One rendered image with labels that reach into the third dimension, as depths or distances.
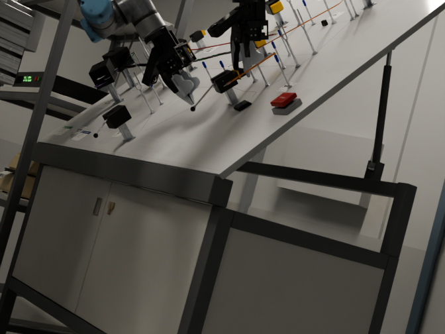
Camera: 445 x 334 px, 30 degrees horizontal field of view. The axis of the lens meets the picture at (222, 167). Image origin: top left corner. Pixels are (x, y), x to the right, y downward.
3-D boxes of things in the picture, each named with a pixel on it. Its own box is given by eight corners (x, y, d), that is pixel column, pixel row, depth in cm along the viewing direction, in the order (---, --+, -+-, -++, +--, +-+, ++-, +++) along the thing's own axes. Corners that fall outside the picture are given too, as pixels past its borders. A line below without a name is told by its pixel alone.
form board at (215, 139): (40, 145, 290) (37, 141, 289) (248, 6, 331) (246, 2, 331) (222, 180, 191) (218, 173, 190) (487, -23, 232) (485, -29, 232)
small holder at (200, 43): (187, 57, 298) (179, 41, 295) (203, 46, 301) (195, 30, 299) (193, 56, 294) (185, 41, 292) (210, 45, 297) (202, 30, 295)
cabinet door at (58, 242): (73, 313, 238) (110, 181, 241) (10, 275, 284) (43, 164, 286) (79, 315, 239) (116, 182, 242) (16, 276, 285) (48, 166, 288)
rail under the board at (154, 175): (207, 202, 189) (214, 175, 189) (28, 160, 288) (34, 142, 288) (226, 208, 192) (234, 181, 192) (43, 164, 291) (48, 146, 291)
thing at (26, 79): (42, 88, 299) (47, 71, 299) (10, 87, 328) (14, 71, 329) (121, 115, 317) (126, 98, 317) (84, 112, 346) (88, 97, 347)
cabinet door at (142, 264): (163, 370, 192) (208, 205, 194) (71, 313, 237) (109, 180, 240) (173, 371, 193) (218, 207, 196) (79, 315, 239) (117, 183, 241)
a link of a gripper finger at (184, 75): (205, 96, 222) (187, 66, 221) (189, 106, 225) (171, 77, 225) (210, 93, 224) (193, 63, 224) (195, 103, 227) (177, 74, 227)
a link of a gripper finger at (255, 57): (268, 73, 223) (263, 40, 223) (247, 75, 221) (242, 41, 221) (264, 75, 226) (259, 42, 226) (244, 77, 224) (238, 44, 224)
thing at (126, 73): (125, 81, 307) (106, 47, 302) (146, 82, 292) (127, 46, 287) (110, 91, 304) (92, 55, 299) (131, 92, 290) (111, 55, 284)
